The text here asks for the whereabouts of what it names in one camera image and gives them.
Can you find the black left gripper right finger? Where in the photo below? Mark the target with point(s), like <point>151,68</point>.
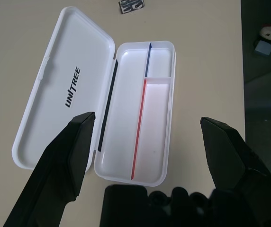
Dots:
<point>228,156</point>

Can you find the small dark printed card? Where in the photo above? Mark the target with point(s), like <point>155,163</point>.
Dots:
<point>132,6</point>

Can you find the white plastic pencil case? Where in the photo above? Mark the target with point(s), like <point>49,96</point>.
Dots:
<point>123,113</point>

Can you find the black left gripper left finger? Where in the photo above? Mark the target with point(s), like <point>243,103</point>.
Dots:
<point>62,165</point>

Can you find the blue foam block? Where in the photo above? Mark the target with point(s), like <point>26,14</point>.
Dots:
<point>264,48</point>

